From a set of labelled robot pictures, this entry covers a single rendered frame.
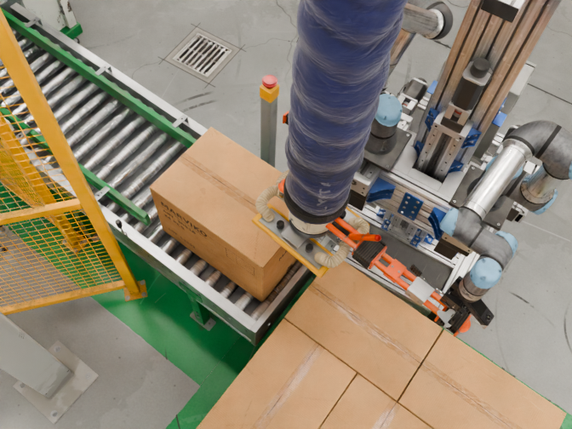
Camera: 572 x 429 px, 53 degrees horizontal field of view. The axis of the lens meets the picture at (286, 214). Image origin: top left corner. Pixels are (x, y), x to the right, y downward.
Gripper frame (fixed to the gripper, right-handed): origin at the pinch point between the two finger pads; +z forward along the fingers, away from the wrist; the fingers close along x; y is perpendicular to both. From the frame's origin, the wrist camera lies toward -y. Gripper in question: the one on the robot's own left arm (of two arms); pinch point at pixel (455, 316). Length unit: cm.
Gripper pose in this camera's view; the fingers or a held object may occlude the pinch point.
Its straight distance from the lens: 198.7
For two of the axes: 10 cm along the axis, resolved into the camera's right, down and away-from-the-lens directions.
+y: -7.5, -6.0, 2.8
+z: -0.5, 4.8, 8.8
